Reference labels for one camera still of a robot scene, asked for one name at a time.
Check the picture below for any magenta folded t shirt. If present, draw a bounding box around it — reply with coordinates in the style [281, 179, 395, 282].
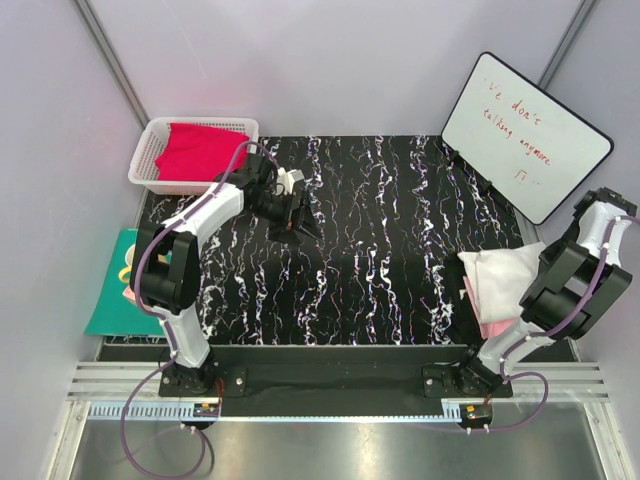
[155, 123, 249, 182]

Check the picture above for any white whiteboard black frame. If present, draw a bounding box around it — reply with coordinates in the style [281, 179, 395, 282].
[441, 52, 614, 225]

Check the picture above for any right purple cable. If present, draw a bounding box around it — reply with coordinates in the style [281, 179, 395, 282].
[462, 215, 640, 432]

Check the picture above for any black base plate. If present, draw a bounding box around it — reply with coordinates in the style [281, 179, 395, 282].
[159, 345, 513, 399]

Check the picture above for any yellow mug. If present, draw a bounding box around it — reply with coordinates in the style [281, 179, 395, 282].
[118, 245, 135, 284]

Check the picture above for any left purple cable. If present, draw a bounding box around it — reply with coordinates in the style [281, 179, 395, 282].
[119, 141, 281, 476]

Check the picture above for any white plastic laundry basket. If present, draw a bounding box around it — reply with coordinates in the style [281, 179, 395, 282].
[128, 116, 259, 195]

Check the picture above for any white t shirt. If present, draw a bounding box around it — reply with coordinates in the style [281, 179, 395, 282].
[457, 242, 546, 325]

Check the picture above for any pink folded t shirt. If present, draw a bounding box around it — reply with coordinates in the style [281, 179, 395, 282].
[463, 276, 516, 340]

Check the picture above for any teal book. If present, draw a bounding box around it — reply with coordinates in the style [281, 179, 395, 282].
[85, 229, 164, 337]

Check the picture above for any purple cable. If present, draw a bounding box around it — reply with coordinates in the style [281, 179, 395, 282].
[119, 141, 281, 476]
[462, 215, 640, 432]

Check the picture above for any pink paper cup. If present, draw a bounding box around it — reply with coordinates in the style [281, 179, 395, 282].
[123, 287, 136, 304]

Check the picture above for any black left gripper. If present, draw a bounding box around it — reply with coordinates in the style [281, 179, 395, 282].
[247, 189, 322, 247]

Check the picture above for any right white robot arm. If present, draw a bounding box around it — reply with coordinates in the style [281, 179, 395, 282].
[453, 187, 639, 397]

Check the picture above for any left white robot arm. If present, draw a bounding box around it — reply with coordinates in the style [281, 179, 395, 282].
[130, 154, 321, 396]

